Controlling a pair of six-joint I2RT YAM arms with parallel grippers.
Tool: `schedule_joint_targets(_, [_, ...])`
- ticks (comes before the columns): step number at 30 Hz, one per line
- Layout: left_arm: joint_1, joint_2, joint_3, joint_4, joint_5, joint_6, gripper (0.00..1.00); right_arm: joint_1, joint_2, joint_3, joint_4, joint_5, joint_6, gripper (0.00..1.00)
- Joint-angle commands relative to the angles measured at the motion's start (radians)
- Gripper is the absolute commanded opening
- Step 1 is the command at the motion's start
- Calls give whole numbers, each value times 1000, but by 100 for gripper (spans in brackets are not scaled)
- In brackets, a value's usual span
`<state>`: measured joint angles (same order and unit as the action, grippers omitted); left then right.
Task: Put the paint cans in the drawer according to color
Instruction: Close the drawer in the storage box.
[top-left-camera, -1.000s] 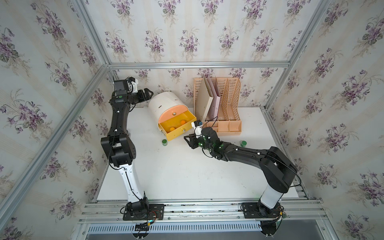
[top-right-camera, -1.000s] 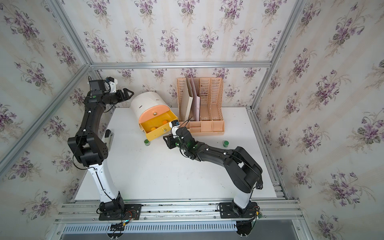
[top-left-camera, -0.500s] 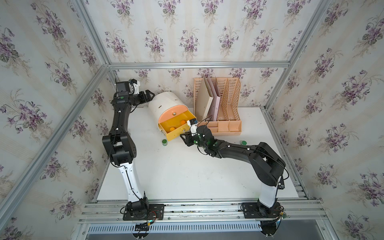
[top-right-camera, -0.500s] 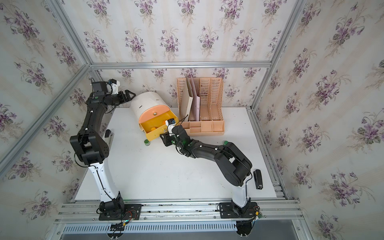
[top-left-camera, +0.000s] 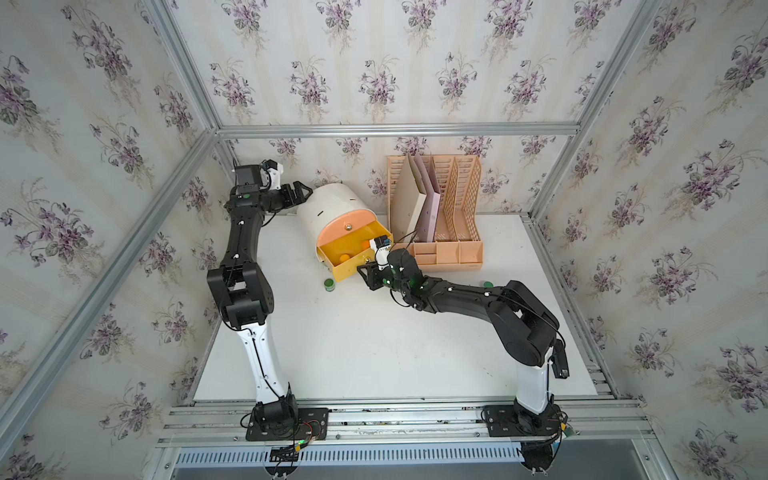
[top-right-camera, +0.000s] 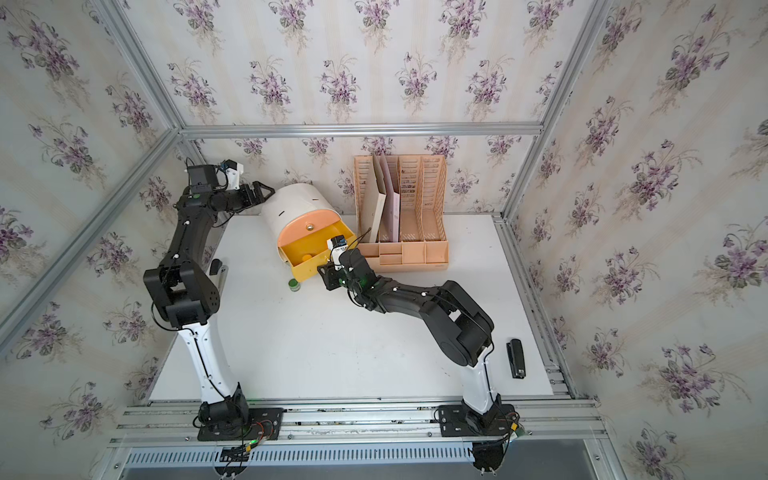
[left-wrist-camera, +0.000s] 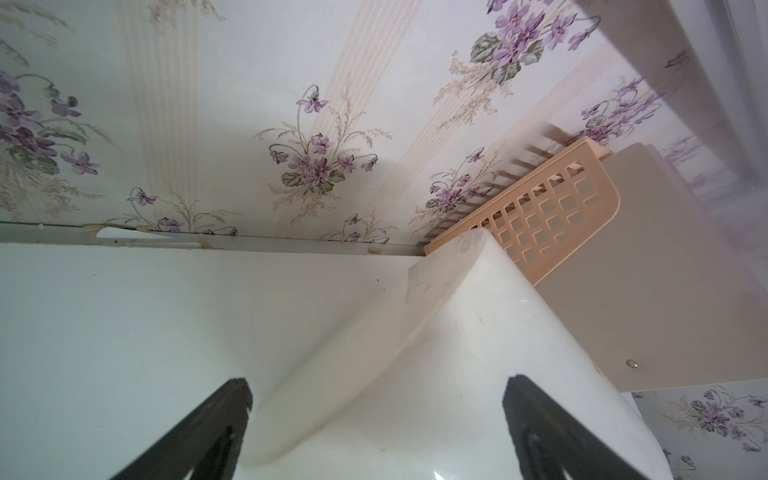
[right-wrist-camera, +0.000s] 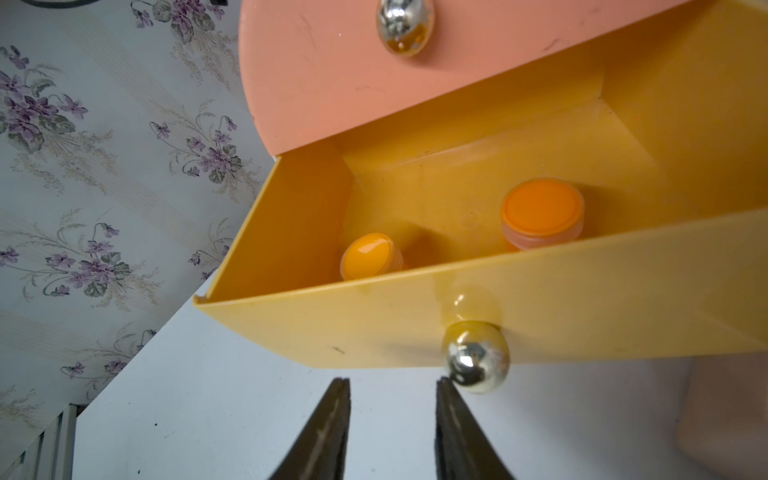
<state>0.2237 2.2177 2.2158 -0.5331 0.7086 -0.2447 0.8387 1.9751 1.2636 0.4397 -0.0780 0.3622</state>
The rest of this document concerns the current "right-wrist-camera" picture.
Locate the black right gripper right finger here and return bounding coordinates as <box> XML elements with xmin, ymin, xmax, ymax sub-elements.
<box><xmin>434</xmin><ymin>377</ymin><xmax>515</xmax><ymax>480</ymax></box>

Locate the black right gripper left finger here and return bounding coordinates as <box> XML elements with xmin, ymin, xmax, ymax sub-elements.
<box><xmin>270</xmin><ymin>378</ymin><xmax>351</xmax><ymax>480</ymax></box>

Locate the yellow paint can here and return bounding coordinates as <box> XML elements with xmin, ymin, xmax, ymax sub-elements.
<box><xmin>340</xmin><ymin>232</ymin><xmax>405</xmax><ymax>281</ymax></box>

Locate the orange paint can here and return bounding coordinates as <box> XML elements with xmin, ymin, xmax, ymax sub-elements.
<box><xmin>500</xmin><ymin>178</ymin><xmax>586</xmax><ymax>251</ymax></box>

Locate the pink top drawer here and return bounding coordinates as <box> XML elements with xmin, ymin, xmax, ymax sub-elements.
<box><xmin>239</xmin><ymin>0</ymin><xmax>672</xmax><ymax>155</ymax></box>

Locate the yellow drawer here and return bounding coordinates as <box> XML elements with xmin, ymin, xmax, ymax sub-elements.
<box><xmin>194</xmin><ymin>1</ymin><xmax>767</xmax><ymax>369</ymax></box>

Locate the beige plastic file organizer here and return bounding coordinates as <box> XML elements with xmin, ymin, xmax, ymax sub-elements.
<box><xmin>677</xmin><ymin>353</ymin><xmax>768</xmax><ymax>479</ymax></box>

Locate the aluminium rail frame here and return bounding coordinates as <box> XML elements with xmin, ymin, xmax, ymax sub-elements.
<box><xmin>1</xmin><ymin>404</ymin><xmax>85</xmax><ymax>480</ymax></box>

